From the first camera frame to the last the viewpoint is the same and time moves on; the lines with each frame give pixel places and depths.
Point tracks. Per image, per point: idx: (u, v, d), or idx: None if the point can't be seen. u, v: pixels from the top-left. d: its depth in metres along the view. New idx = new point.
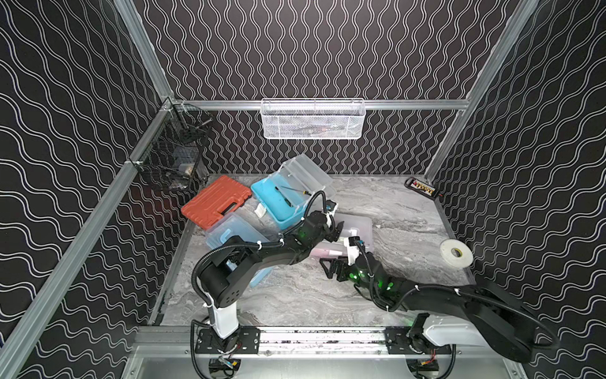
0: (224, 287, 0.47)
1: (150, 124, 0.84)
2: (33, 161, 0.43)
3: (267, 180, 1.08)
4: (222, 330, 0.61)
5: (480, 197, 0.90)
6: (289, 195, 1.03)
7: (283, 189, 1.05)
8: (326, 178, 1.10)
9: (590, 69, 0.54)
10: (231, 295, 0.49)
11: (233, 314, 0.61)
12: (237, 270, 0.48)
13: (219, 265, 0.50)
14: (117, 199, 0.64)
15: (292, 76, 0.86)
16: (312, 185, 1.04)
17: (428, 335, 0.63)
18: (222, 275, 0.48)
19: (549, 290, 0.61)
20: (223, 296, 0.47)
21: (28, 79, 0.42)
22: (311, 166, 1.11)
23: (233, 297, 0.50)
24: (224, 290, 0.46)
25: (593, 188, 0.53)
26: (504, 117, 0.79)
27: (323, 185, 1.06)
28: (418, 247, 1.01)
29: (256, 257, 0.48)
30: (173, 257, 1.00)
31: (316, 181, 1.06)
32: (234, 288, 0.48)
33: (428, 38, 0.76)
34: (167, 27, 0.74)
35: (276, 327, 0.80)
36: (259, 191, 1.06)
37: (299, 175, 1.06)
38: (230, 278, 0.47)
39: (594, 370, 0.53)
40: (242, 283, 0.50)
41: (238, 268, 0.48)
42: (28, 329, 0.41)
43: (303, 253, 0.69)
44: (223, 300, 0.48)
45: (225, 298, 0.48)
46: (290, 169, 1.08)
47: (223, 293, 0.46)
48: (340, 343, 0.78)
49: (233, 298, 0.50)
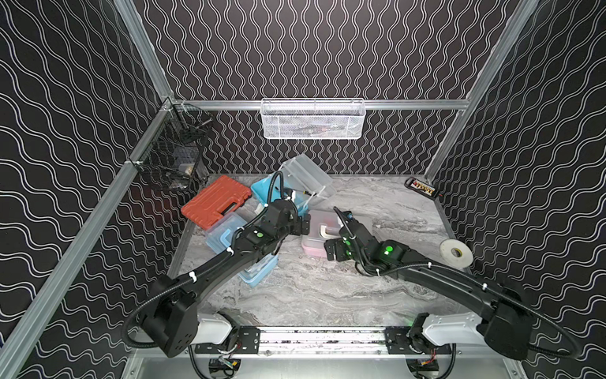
0: (167, 338, 0.40)
1: (150, 124, 0.84)
2: (33, 161, 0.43)
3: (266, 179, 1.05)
4: (215, 338, 0.61)
5: (480, 197, 0.90)
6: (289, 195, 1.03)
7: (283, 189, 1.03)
8: (324, 177, 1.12)
9: (589, 70, 0.54)
10: (181, 339, 0.43)
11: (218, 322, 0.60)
12: (172, 320, 0.40)
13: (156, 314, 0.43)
14: (117, 200, 0.64)
15: (292, 76, 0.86)
16: (312, 186, 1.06)
17: (429, 335, 0.63)
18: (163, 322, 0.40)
19: (549, 290, 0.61)
20: (171, 346, 0.41)
21: (28, 79, 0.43)
22: (310, 165, 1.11)
23: (185, 339, 0.44)
24: (169, 340, 0.40)
25: (593, 188, 0.53)
26: (504, 117, 0.79)
27: (323, 185, 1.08)
28: (418, 247, 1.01)
29: (189, 296, 0.42)
30: (173, 257, 1.00)
31: (316, 181, 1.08)
32: (181, 334, 0.42)
33: (428, 38, 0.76)
34: (167, 27, 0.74)
35: (276, 327, 0.80)
36: (259, 191, 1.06)
37: (300, 175, 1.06)
38: (168, 331, 0.40)
39: (594, 370, 0.53)
40: (188, 325, 0.43)
41: (172, 320, 0.40)
42: (27, 330, 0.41)
43: (270, 245, 0.60)
44: (171, 349, 0.42)
45: (174, 346, 0.42)
46: (291, 168, 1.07)
47: (170, 343, 0.41)
48: (340, 343, 0.78)
49: (188, 338, 0.45)
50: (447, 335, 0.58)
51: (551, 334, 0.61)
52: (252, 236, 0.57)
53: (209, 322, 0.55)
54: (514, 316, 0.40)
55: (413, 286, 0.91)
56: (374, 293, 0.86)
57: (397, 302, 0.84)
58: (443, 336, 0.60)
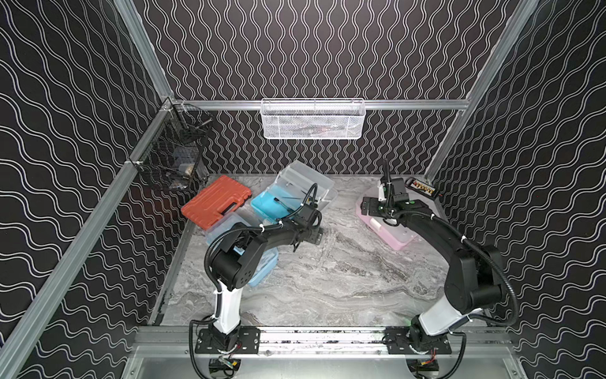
0: (237, 269, 0.50)
1: (150, 125, 0.84)
2: (33, 161, 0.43)
3: (264, 193, 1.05)
4: (222, 324, 0.62)
5: (480, 197, 0.90)
6: (293, 204, 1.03)
7: (285, 200, 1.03)
8: (325, 179, 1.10)
9: (590, 70, 0.54)
10: (245, 276, 0.53)
11: (236, 310, 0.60)
12: (246, 252, 0.51)
13: (228, 251, 0.53)
14: (117, 199, 0.64)
15: (292, 76, 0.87)
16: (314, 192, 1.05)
17: (426, 326, 0.65)
18: (232, 259, 0.52)
19: (549, 290, 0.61)
20: (238, 277, 0.51)
21: (29, 79, 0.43)
22: (305, 170, 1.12)
23: (246, 278, 0.54)
24: (238, 271, 0.50)
25: (593, 188, 0.53)
26: (504, 117, 0.79)
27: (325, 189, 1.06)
28: (418, 247, 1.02)
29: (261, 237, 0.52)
30: (173, 257, 1.00)
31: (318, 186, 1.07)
32: (247, 269, 0.52)
33: (428, 38, 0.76)
34: (167, 27, 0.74)
35: (277, 327, 0.80)
36: (259, 205, 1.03)
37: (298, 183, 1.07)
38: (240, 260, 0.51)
39: (594, 370, 0.53)
40: (253, 263, 0.54)
41: (247, 250, 0.51)
42: (28, 329, 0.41)
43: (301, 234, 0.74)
44: (238, 280, 0.51)
45: (240, 279, 0.52)
46: (288, 178, 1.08)
47: (238, 274, 0.50)
48: (340, 343, 0.78)
49: (248, 279, 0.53)
50: (435, 322, 0.61)
51: (551, 334, 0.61)
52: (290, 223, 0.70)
53: (237, 302, 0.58)
54: (474, 268, 0.46)
55: (413, 286, 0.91)
56: (375, 293, 0.86)
57: (397, 302, 0.83)
58: (435, 322, 0.61)
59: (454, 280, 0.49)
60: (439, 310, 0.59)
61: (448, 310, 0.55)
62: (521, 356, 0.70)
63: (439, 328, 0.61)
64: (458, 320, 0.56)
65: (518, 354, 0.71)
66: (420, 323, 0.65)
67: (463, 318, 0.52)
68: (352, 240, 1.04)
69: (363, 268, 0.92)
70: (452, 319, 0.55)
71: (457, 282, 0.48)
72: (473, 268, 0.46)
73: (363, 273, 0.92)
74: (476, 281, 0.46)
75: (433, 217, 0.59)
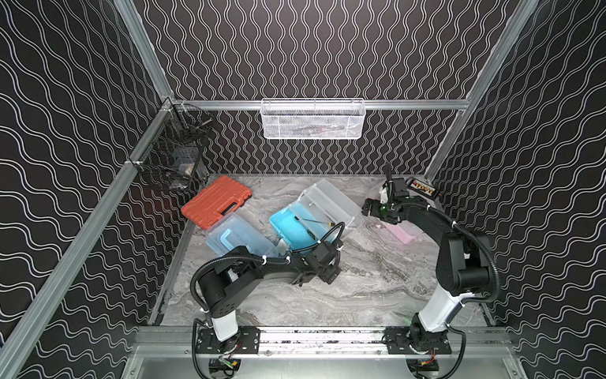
0: (220, 297, 0.45)
1: (150, 124, 0.84)
2: (32, 161, 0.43)
3: (285, 210, 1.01)
4: (222, 332, 0.61)
5: (480, 197, 0.90)
6: (312, 225, 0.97)
7: (304, 219, 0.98)
8: (350, 202, 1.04)
9: (589, 70, 0.54)
10: (226, 306, 0.47)
11: (233, 320, 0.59)
12: (237, 282, 0.46)
13: (219, 273, 0.49)
14: (117, 200, 0.64)
15: (292, 76, 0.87)
16: (337, 215, 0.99)
17: (422, 318, 0.66)
18: (220, 285, 0.47)
19: (549, 290, 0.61)
20: (217, 307, 0.45)
21: (29, 79, 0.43)
22: (330, 189, 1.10)
23: (227, 308, 0.48)
24: (220, 300, 0.45)
25: (593, 188, 0.53)
26: (504, 117, 0.79)
27: (349, 215, 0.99)
28: (418, 246, 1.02)
29: (259, 271, 0.47)
30: (173, 257, 1.00)
31: (342, 211, 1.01)
32: (230, 300, 0.46)
33: (428, 38, 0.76)
34: (167, 27, 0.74)
35: (277, 327, 0.80)
36: (278, 223, 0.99)
37: (321, 204, 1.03)
38: (227, 290, 0.45)
39: (594, 370, 0.53)
40: (239, 296, 0.47)
41: (238, 281, 0.46)
42: (28, 329, 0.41)
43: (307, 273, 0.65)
44: (216, 309, 0.45)
45: (219, 308, 0.46)
46: (311, 197, 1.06)
47: (218, 303, 0.44)
48: (340, 343, 0.78)
49: (230, 309, 0.49)
50: (432, 315, 0.63)
51: (551, 334, 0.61)
52: (299, 260, 0.64)
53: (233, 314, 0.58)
54: (461, 247, 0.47)
55: (413, 286, 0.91)
56: (375, 293, 0.86)
57: (397, 302, 0.83)
58: (432, 317, 0.63)
59: (443, 261, 0.52)
60: (435, 298, 0.61)
61: (441, 298, 0.58)
62: (521, 356, 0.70)
63: (436, 322, 0.62)
64: (451, 308, 0.57)
65: (518, 354, 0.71)
66: (420, 321, 0.67)
67: (457, 305, 0.57)
68: (352, 240, 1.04)
69: (363, 268, 0.92)
70: (447, 306, 0.57)
71: (443, 261, 0.52)
72: (459, 249, 0.50)
73: (363, 273, 0.92)
74: (463, 263, 0.50)
75: (428, 208, 0.63)
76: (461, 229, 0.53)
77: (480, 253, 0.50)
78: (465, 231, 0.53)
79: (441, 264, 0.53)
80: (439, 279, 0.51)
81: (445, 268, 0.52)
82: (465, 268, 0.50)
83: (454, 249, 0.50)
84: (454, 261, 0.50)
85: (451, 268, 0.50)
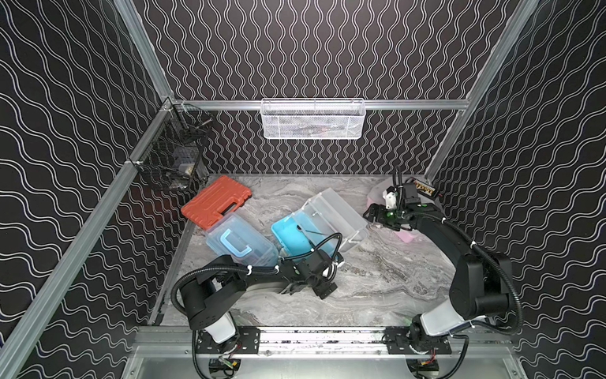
0: (200, 309, 0.43)
1: (150, 124, 0.84)
2: (33, 161, 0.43)
3: (287, 219, 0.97)
4: (216, 335, 0.60)
5: (480, 197, 0.90)
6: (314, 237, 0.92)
7: (307, 230, 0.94)
8: (357, 215, 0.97)
9: (589, 70, 0.54)
10: (207, 318, 0.45)
11: (230, 324, 0.61)
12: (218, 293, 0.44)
13: (202, 283, 0.47)
14: (117, 200, 0.64)
15: (292, 76, 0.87)
16: (341, 227, 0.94)
17: (423, 320, 0.66)
18: (202, 295, 0.45)
19: (549, 290, 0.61)
20: (196, 318, 0.43)
21: (28, 79, 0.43)
22: (336, 199, 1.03)
23: (210, 320, 0.46)
24: (200, 312, 0.43)
25: (593, 188, 0.53)
26: (504, 116, 0.79)
27: (354, 229, 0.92)
28: (418, 247, 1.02)
29: (244, 281, 0.47)
30: (173, 257, 1.00)
31: (347, 224, 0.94)
32: (210, 312, 0.44)
33: (428, 38, 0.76)
34: (167, 27, 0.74)
35: (276, 327, 0.80)
36: (280, 230, 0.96)
37: (325, 215, 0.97)
38: (207, 302, 0.43)
39: (594, 370, 0.53)
40: (222, 307, 0.46)
41: (220, 291, 0.44)
42: (28, 329, 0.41)
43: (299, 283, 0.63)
44: (196, 321, 0.44)
45: (199, 320, 0.44)
46: (316, 205, 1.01)
47: (199, 315, 0.42)
48: (340, 343, 0.78)
49: (212, 320, 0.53)
50: (435, 320, 0.61)
51: (551, 334, 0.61)
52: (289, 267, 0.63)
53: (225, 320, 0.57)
54: (481, 272, 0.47)
55: (413, 286, 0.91)
56: (375, 293, 0.86)
57: (397, 302, 0.83)
58: (435, 322, 0.61)
59: (460, 284, 0.48)
60: (443, 312, 0.58)
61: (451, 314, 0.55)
62: (521, 356, 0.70)
63: (439, 329, 0.60)
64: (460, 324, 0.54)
65: (518, 354, 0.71)
66: (421, 322, 0.65)
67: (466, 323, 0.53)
68: None
69: (363, 268, 0.92)
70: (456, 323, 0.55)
71: (461, 283, 0.47)
72: (479, 274, 0.45)
73: (363, 273, 0.92)
74: (482, 287, 0.45)
75: (443, 220, 0.58)
76: (481, 251, 0.48)
77: (500, 279, 0.46)
78: (486, 256, 0.48)
79: (458, 287, 0.48)
80: (453, 299, 0.50)
81: (462, 293, 0.47)
82: (484, 294, 0.46)
83: (473, 275, 0.45)
84: (473, 287, 0.45)
85: (469, 293, 0.45)
